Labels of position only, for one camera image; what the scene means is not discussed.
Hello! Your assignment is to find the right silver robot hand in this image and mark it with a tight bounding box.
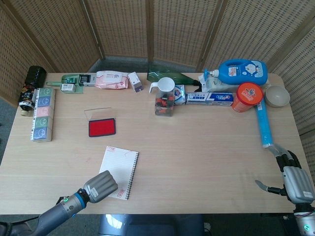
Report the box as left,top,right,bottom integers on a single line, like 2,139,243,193
254,144,315,204

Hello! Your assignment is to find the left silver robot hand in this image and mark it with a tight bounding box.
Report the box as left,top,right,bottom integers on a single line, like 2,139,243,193
82,170,119,204

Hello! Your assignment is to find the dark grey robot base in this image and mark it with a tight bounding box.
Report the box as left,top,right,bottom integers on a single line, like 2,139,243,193
98,213,205,236

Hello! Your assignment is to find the spiral lined notebook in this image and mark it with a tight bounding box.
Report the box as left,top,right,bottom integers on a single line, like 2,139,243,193
98,145,139,200

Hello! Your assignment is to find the red ink pad clear lid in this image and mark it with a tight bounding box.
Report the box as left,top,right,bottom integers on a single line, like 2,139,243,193
84,107,116,137

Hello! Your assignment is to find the blue tube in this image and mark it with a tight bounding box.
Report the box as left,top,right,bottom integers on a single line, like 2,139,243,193
255,100,274,148

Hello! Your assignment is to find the beige bowl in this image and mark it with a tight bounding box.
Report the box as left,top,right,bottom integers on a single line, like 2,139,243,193
264,85,290,108

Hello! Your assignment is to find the multicolour tissue cube pack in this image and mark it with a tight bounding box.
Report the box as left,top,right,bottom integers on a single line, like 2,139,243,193
30,87,56,143

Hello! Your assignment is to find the orange cylindrical canister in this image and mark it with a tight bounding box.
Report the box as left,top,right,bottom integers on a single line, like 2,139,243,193
231,82,264,113

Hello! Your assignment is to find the clear capsule box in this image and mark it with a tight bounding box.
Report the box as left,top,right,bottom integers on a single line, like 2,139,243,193
154,89,175,117

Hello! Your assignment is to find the pink wet wipes pack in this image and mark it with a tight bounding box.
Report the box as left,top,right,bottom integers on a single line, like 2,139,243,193
94,70,129,89

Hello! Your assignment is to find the white purple small carton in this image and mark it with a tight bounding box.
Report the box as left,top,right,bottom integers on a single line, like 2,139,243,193
127,71,143,93

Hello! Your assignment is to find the dark patterned snack bottle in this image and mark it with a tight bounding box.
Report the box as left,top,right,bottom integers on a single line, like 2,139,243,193
18,85,37,117

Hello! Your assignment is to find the white blue soap box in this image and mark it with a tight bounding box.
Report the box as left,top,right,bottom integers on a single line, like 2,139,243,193
173,85,188,106

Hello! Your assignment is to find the blue pump lotion bottle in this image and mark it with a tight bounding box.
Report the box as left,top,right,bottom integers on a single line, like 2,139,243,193
203,59,269,86

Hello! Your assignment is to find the white blue toothpaste box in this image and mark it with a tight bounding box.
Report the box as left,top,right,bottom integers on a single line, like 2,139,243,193
186,91,234,106

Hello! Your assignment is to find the white refill pouch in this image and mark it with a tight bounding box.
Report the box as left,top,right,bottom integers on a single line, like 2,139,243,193
198,73,243,93

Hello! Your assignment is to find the black textured pouch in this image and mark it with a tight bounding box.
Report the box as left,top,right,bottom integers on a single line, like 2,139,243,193
25,65,47,87

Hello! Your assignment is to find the green glass bottle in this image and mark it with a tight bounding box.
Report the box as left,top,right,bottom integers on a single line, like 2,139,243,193
146,64,205,87

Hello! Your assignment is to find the wooden woven folding screen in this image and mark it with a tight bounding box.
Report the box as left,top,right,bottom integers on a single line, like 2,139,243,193
0,0,315,138

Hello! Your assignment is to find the white plastic handled cup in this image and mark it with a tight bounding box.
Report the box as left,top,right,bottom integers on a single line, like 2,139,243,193
149,77,176,95

